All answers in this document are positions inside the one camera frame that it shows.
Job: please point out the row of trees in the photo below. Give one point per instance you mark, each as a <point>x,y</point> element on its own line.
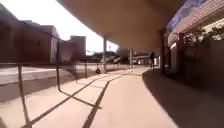
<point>103,55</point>

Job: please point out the bush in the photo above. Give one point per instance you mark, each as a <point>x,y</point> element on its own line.
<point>191,37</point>

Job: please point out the tan canopy roof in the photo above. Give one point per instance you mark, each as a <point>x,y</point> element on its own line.
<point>126,20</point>

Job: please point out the pale canopy post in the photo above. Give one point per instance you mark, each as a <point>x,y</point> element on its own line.
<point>130,57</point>
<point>105,53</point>

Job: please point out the red brick building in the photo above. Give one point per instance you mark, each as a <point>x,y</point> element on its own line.
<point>33,45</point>

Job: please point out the dark canopy post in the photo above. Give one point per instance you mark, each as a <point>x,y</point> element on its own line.
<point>162,50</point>

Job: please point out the person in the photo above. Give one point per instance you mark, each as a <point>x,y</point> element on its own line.
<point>152,60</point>

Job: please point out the building with pale eaves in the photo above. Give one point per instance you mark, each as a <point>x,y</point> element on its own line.
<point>203,15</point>

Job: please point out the pale concrete walkway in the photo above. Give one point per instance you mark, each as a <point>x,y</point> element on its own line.
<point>128,106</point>

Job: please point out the dark metal railing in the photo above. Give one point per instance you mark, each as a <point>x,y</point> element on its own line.
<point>58,68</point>

